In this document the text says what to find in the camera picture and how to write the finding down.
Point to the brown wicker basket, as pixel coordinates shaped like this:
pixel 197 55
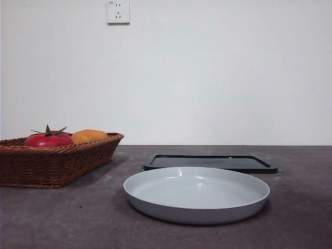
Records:
pixel 52 166

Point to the orange bread roll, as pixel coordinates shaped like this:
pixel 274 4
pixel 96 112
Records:
pixel 89 135

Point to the white wall socket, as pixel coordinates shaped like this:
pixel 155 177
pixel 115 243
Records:
pixel 118 13

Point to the red tomato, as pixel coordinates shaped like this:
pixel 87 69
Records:
pixel 46 141

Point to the black rectangular tray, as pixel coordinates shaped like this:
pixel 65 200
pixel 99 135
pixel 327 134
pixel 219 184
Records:
pixel 233 162

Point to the grey round plate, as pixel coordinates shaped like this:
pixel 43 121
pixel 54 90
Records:
pixel 197 197

